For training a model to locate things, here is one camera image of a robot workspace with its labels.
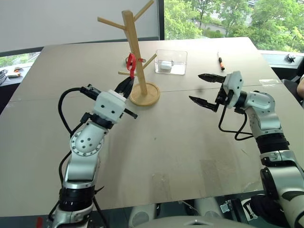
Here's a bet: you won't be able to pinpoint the black office chair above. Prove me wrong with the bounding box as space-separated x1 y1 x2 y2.
281 75 304 106

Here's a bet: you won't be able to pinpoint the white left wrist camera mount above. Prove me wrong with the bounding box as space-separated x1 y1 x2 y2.
92 89 128 124

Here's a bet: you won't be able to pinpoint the clear plastic box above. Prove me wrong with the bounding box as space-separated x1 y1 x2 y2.
154 49 188 76

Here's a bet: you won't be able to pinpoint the black coiled cables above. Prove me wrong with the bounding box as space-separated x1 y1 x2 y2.
0 69 10 84

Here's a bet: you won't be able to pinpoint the dark window frame post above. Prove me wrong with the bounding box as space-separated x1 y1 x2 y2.
158 0 166 41

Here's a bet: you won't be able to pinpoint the orange white tool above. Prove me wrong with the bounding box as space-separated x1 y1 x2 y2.
5 67 22 78

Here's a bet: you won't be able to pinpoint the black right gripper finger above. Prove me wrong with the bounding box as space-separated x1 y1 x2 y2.
188 95 219 113
198 73 226 84

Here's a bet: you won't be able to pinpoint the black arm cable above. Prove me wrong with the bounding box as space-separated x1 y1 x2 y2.
57 84 101 140
218 104 254 141

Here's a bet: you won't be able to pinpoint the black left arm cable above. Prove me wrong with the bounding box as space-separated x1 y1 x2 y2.
57 84 101 140

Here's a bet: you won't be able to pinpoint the black orange pen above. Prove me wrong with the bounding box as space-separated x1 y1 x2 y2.
217 51 226 71

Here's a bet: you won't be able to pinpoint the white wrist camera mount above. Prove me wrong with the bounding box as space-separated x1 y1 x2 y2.
223 70 244 110
92 89 128 124

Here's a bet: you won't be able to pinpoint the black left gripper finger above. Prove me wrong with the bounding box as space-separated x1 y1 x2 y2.
124 107 139 120
114 76 135 99

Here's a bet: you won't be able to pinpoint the white earbuds case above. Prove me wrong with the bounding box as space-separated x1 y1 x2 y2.
159 60 173 71

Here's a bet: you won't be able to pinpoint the wooden tree stand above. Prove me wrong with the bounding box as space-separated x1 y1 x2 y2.
97 0 161 106

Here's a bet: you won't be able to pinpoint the white roller blind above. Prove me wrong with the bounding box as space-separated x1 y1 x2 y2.
0 0 160 52

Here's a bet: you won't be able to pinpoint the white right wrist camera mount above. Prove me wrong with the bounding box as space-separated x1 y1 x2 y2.
223 70 244 110

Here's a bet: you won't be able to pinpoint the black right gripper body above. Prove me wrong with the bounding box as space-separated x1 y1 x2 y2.
214 81 233 109

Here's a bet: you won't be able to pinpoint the grey robot torso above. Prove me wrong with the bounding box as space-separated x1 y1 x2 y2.
129 197 225 228

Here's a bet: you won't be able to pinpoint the silver metal clip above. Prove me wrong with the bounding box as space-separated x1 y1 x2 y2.
220 201 232 214

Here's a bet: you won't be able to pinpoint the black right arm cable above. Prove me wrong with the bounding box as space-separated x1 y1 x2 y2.
218 104 254 141

